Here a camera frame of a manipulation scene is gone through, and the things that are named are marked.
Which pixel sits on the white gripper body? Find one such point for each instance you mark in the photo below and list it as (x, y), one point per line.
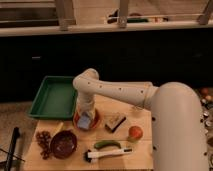
(85, 104)

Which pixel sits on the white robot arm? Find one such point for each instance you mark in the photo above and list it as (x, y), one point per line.
(178, 137)

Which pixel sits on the black tripod stand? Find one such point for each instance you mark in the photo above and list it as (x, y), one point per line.
(11, 160)

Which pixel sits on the blue sponge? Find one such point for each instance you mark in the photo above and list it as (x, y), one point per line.
(84, 121)

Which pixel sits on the brown sandwich block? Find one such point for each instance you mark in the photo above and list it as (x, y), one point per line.
(113, 122)

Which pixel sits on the red orange bowl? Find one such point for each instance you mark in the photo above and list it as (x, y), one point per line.
(95, 122)

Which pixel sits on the dark maroon bowl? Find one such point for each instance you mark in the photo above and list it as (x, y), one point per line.
(63, 144)

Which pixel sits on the green chili pepper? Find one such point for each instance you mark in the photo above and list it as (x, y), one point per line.
(105, 143)

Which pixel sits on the wooden rail frame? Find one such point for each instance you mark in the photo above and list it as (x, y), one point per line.
(93, 16)

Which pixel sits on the brown grape bunch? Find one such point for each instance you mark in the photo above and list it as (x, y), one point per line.
(43, 139)

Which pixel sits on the green plastic tray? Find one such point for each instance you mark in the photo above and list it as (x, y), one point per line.
(55, 99)

